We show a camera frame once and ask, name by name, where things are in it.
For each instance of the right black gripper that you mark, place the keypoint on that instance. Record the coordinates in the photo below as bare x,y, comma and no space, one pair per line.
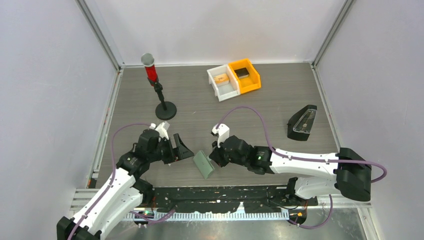
216,155

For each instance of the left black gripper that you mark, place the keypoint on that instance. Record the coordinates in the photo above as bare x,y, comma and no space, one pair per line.
184,152

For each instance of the green card holder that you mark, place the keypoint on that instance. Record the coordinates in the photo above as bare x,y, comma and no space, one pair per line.
203,163

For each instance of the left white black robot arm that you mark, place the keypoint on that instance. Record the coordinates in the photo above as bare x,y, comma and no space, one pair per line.
125,189

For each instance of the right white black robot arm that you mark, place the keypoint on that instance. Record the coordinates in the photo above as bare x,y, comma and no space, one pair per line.
314,174

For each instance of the orange card in white bin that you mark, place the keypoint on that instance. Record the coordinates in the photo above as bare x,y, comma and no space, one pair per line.
221,79

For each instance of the black microphone stand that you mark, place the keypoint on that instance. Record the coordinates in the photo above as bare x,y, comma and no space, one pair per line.
165,110

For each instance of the white plastic bin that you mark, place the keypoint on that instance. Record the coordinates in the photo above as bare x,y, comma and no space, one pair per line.
227,91

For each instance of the orange plastic bin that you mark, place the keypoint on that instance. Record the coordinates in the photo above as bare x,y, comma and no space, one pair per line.
251,83

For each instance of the black metronome clear cover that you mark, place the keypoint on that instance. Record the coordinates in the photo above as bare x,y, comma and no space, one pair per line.
299,126

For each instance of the black item in orange bin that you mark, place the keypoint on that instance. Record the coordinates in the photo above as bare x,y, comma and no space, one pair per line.
242,73

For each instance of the red grey microphone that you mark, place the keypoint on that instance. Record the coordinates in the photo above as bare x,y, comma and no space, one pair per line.
148,62

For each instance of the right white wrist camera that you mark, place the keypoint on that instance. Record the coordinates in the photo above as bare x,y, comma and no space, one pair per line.
222,132

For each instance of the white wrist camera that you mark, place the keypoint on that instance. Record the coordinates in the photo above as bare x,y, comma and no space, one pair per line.
162,129
222,132

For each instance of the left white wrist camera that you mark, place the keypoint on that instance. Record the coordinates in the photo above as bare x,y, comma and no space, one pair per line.
162,129

